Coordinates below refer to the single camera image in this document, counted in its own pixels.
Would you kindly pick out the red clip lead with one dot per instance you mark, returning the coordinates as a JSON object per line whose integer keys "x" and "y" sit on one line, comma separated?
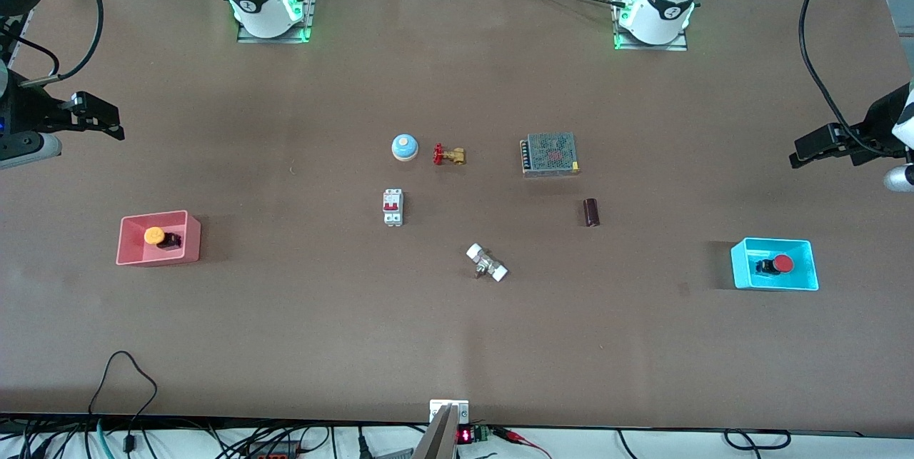
{"x": 518, "y": 436}

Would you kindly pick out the metal fitting with white caps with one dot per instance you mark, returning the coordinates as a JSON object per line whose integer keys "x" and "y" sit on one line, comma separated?
{"x": 487, "y": 264}

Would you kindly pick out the cyan plastic box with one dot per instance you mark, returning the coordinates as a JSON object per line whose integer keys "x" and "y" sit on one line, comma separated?
{"x": 742, "y": 277}

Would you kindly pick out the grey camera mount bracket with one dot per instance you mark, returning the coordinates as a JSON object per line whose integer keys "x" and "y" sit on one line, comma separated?
{"x": 446, "y": 437}

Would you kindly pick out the red digit display module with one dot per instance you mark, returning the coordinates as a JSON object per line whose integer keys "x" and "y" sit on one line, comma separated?
{"x": 465, "y": 435}

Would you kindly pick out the yellow push button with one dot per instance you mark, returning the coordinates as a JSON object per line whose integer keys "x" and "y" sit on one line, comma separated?
{"x": 154, "y": 235}

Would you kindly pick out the pink plastic box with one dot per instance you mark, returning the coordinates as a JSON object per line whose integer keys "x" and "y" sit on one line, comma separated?
{"x": 132, "y": 248}

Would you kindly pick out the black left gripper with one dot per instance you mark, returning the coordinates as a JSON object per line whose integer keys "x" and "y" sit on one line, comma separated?
{"x": 877, "y": 125}

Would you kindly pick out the metal mesh power supply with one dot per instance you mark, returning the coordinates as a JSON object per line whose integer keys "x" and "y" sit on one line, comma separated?
{"x": 550, "y": 153}

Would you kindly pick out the white circuit breaker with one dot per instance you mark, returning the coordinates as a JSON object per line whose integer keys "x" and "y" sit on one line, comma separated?
{"x": 393, "y": 208}

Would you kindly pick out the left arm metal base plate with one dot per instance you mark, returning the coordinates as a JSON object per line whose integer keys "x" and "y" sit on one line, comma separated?
{"x": 650, "y": 47}

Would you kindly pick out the red push button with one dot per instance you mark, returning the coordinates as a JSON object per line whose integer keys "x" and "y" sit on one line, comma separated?
{"x": 784, "y": 264}

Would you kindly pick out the blue round bell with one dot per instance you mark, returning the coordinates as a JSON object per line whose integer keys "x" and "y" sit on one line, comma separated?
{"x": 405, "y": 148}

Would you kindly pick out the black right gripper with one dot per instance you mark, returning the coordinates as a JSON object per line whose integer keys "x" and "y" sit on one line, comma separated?
{"x": 30, "y": 109}

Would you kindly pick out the dark brown cylindrical capacitor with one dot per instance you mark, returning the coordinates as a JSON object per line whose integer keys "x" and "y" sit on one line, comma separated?
{"x": 591, "y": 213}

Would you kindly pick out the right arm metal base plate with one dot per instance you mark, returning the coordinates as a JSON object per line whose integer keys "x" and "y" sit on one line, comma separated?
{"x": 271, "y": 39}

